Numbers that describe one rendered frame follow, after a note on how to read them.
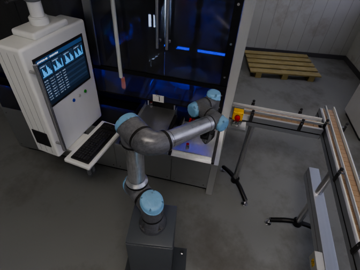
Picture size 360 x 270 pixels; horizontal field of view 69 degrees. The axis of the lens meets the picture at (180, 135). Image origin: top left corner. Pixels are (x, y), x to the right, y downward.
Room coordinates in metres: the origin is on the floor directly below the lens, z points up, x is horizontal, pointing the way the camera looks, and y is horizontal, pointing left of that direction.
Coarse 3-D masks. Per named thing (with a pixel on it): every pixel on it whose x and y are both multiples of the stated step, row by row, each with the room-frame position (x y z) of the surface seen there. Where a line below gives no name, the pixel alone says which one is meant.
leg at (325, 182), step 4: (328, 176) 1.19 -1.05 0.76; (324, 180) 1.20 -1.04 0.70; (328, 180) 1.18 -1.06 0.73; (320, 184) 1.20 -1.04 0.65; (324, 184) 1.18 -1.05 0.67; (328, 184) 1.18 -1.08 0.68; (320, 188) 1.19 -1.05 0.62; (324, 188) 1.18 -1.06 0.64; (316, 192) 1.19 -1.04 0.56; (320, 192) 1.18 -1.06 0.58; (304, 208) 1.20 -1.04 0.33; (300, 212) 1.22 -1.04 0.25; (304, 212) 1.18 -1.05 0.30; (308, 212) 1.18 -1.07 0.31; (300, 216) 1.19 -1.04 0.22; (304, 216) 1.18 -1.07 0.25; (296, 220) 1.20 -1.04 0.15; (300, 220) 1.18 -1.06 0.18
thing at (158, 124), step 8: (144, 104) 1.66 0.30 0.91; (144, 112) 1.59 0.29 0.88; (152, 112) 1.60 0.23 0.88; (160, 112) 1.60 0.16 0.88; (168, 112) 1.61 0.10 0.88; (144, 120) 1.50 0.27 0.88; (152, 120) 1.51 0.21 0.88; (160, 120) 1.51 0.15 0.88; (168, 120) 1.52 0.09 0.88; (152, 128) 1.41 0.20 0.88; (160, 128) 1.42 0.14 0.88; (168, 128) 1.39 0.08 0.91
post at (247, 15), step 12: (252, 0) 1.50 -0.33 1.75; (252, 12) 1.49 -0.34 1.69; (240, 24) 1.50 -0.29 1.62; (240, 36) 1.50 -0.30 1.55; (240, 48) 1.50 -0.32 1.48; (240, 60) 1.50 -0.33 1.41; (228, 84) 1.50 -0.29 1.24; (228, 96) 1.50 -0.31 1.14; (228, 108) 1.50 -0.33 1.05; (216, 168) 1.49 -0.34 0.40
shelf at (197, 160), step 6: (138, 108) 1.64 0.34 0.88; (180, 114) 1.60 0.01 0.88; (186, 114) 1.61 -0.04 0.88; (180, 120) 1.53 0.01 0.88; (186, 120) 1.54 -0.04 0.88; (174, 126) 1.45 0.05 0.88; (222, 132) 1.43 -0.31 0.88; (120, 138) 1.29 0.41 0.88; (222, 138) 1.36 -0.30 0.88; (216, 150) 1.24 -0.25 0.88; (168, 156) 1.17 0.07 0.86; (174, 156) 1.16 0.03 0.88; (180, 156) 1.16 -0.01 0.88; (186, 156) 1.16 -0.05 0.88; (216, 156) 1.18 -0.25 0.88; (198, 162) 1.13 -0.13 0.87; (204, 162) 1.12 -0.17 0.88; (210, 162) 1.13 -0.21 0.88; (216, 162) 1.13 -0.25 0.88
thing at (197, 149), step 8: (184, 120) 1.52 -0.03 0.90; (184, 144) 1.27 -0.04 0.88; (192, 144) 1.28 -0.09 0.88; (200, 144) 1.28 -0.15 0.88; (208, 144) 1.29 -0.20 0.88; (176, 152) 1.18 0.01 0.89; (184, 152) 1.17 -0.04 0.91; (192, 152) 1.20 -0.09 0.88; (200, 152) 1.21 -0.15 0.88; (208, 152) 1.21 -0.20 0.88; (208, 160) 1.14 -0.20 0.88
